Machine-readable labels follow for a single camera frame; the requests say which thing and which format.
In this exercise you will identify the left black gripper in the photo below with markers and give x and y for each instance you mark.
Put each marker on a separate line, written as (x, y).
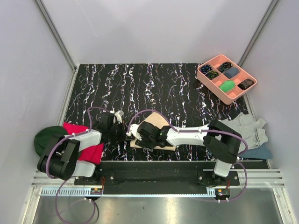
(123, 137)

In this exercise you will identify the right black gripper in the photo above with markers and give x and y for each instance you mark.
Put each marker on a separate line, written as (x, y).
(142, 143)

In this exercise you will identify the beige cloth napkin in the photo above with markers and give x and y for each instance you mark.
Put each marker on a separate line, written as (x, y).
(158, 121)

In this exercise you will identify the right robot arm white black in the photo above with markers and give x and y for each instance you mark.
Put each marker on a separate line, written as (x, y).
(222, 141)

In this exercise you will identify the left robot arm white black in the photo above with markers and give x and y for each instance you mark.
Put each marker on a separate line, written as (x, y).
(60, 159)

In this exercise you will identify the red folded cloth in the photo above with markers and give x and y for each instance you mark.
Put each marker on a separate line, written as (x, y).
(91, 154)

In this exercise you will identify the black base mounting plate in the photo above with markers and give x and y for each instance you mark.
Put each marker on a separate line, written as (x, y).
(115, 172)

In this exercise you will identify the dark green baseball cap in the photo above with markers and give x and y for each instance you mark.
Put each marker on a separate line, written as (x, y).
(42, 138)

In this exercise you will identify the blue patterned rolled sock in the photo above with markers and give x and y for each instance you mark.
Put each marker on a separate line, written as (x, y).
(205, 69)

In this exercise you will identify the yellow patterned rolled sock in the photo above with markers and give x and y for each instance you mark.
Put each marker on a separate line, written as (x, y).
(212, 74)

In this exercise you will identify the green rolled sock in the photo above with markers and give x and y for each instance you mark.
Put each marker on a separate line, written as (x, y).
(227, 86)

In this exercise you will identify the pink divided tray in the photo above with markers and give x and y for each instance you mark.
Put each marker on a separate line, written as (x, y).
(213, 85)

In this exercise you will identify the grey t-shirt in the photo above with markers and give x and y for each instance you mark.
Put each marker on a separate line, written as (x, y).
(251, 130)

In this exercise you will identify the grey-blue rolled sock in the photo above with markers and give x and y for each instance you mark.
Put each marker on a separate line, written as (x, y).
(230, 73)

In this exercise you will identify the dark multicolour rolled sock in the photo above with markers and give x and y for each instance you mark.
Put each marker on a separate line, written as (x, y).
(225, 66)

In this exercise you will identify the dark brown rolled sock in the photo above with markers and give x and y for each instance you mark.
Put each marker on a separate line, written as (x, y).
(246, 84)

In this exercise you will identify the blue folded cloth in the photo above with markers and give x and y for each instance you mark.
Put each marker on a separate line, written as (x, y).
(262, 152)

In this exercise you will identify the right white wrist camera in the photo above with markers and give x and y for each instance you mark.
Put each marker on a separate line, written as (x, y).
(133, 132)

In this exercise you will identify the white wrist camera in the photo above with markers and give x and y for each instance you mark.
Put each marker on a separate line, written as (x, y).
(133, 132)
(118, 116)

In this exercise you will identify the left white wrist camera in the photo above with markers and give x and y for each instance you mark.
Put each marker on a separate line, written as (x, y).
(118, 116)

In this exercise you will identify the aluminium frame rail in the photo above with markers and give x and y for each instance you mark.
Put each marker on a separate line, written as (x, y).
(52, 28)

